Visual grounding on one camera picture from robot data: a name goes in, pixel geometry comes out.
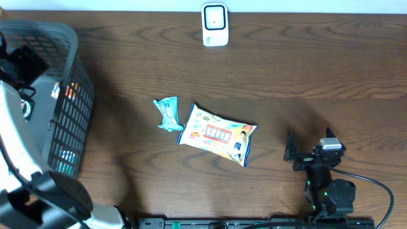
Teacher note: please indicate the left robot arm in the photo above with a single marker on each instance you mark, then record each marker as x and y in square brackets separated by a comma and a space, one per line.
[33, 195]

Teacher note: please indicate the white barcode scanner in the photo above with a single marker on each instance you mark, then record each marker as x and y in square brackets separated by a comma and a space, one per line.
[215, 27]

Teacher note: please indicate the teal wet-wipe packet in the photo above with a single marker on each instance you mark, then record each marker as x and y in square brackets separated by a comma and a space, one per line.
[168, 107]

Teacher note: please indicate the grey plastic basket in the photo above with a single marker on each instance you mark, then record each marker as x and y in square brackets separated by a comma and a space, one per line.
[56, 124]

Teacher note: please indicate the large yellow snack bag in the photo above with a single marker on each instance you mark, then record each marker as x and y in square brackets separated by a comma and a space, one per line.
[226, 138]

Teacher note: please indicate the green Kleenex tissue packet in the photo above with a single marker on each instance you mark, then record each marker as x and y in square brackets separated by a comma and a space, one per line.
[67, 163]

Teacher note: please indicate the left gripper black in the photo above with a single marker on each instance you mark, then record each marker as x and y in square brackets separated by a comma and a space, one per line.
[24, 62]

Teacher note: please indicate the orange tissue packet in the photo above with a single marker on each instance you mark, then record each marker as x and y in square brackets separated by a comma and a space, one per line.
[72, 90]

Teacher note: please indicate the black mounting rail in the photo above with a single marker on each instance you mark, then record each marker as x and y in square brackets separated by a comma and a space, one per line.
[276, 223]

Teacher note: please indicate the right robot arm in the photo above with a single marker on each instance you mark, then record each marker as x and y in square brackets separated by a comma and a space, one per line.
[331, 198]

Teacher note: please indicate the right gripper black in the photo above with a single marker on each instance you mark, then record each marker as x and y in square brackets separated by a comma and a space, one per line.
[304, 159]

